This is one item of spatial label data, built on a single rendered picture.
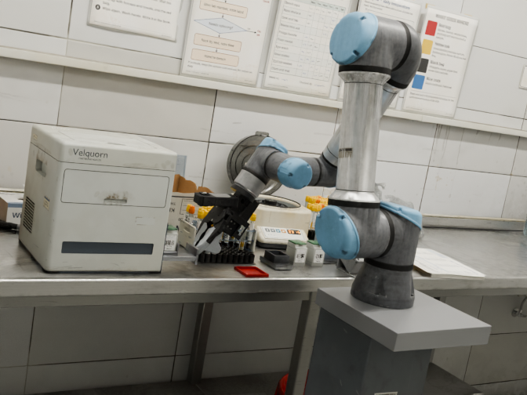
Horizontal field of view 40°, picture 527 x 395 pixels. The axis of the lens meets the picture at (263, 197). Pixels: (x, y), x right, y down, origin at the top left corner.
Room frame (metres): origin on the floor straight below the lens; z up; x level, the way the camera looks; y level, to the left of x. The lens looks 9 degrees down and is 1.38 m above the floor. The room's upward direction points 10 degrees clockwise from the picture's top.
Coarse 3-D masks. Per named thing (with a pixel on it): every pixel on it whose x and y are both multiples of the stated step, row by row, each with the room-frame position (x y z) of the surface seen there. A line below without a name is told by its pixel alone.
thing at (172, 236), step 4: (168, 232) 1.73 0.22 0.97; (172, 232) 1.73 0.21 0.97; (176, 232) 1.74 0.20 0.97; (168, 236) 1.72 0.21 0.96; (172, 236) 1.72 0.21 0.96; (176, 236) 1.73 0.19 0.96; (168, 240) 1.72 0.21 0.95; (172, 240) 1.72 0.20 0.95; (176, 240) 1.73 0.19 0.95; (168, 244) 1.72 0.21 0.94; (172, 244) 1.72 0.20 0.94; (168, 248) 1.72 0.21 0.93; (172, 248) 1.73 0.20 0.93
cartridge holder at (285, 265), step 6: (264, 252) 1.97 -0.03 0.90; (270, 252) 1.95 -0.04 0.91; (276, 252) 1.99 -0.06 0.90; (282, 252) 1.97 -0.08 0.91; (264, 258) 1.96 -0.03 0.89; (270, 258) 1.94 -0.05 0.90; (276, 258) 1.93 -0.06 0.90; (282, 258) 1.94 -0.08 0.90; (288, 258) 1.95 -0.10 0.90; (270, 264) 1.93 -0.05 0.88; (276, 264) 1.91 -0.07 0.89; (282, 264) 1.93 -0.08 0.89; (288, 264) 1.94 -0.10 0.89
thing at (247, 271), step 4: (236, 268) 1.83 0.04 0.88; (240, 268) 1.85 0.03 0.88; (244, 268) 1.86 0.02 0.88; (248, 268) 1.86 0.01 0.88; (252, 268) 1.87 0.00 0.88; (256, 268) 1.87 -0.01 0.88; (240, 272) 1.81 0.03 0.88; (244, 272) 1.80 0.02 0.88; (248, 272) 1.83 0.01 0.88; (252, 272) 1.84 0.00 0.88; (256, 272) 1.84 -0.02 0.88; (260, 272) 1.85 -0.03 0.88; (264, 272) 1.84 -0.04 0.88; (248, 276) 1.79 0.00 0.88; (252, 276) 1.80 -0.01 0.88; (256, 276) 1.80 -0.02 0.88; (260, 276) 1.81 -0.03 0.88; (264, 276) 1.82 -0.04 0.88; (268, 276) 1.82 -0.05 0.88
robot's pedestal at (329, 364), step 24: (336, 336) 1.62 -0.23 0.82; (360, 336) 1.56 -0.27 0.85; (312, 360) 1.69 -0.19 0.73; (336, 360) 1.61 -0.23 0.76; (360, 360) 1.54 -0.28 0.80; (384, 360) 1.55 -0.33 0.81; (408, 360) 1.59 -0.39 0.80; (312, 384) 1.67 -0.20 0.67; (336, 384) 1.60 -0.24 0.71; (360, 384) 1.53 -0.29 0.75; (384, 384) 1.56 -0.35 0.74; (408, 384) 1.60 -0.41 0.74
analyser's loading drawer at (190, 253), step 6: (186, 246) 1.80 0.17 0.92; (192, 246) 1.78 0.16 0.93; (168, 252) 1.71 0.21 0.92; (174, 252) 1.72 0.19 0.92; (180, 252) 1.77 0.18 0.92; (186, 252) 1.78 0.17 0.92; (192, 252) 1.77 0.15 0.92; (198, 252) 1.75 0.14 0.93; (168, 258) 1.71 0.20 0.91; (174, 258) 1.72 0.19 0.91; (180, 258) 1.73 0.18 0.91; (186, 258) 1.74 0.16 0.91; (192, 258) 1.75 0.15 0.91
